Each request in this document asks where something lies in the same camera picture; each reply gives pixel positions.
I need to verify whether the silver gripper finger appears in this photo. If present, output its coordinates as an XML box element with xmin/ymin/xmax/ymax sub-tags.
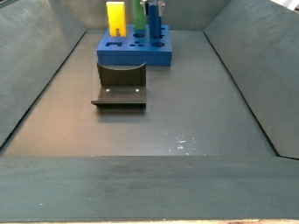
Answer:
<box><xmin>141</xmin><ymin>0</ymin><xmax>149</xmax><ymax>16</ymax></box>
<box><xmin>158</xmin><ymin>0</ymin><xmax>166</xmax><ymax>16</ymax></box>

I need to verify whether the blue shape sorting board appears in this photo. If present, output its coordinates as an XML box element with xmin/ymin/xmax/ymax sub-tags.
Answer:
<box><xmin>98</xmin><ymin>24</ymin><xmax>173</xmax><ymax>67</ymax></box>

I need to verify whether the yellow arch-shaped block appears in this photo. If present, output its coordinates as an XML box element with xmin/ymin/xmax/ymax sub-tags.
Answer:
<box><xmin>107</xmin><ymin>2</ymin><xmax>127</xmax><ymax>37</ymax></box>

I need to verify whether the black curved cradle stand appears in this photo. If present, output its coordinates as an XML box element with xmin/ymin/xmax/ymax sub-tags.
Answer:
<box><xmin>91</xmin><ymin>64</ymin><xmax>147</xmax><ymax>107</ymax></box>

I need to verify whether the blue star-profile peg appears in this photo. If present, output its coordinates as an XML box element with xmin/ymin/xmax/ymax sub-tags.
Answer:
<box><xmin>149</xmin><ymin>0</ymin><xmax>162</xmax><ymax>39</ymax></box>

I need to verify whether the green cylinder peg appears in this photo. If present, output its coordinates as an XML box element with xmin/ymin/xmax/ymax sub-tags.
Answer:
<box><xmin>134</xmin><ymin>0</ymin><xmax>146</xmax><ymax>30</ymax></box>

